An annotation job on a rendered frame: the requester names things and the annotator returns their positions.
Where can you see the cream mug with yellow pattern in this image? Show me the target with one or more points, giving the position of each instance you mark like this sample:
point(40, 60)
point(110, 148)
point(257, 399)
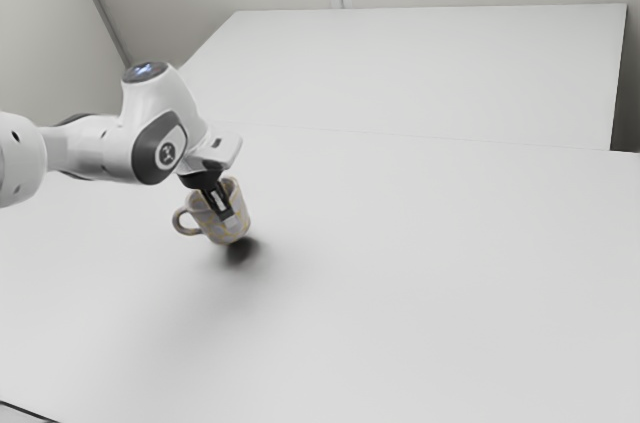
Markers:
point(226, 230)

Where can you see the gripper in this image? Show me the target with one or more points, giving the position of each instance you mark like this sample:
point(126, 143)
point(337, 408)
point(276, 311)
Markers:
point(200, 178)

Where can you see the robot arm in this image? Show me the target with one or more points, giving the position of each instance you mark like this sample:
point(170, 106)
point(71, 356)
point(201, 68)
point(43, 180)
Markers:
point(150, 113)

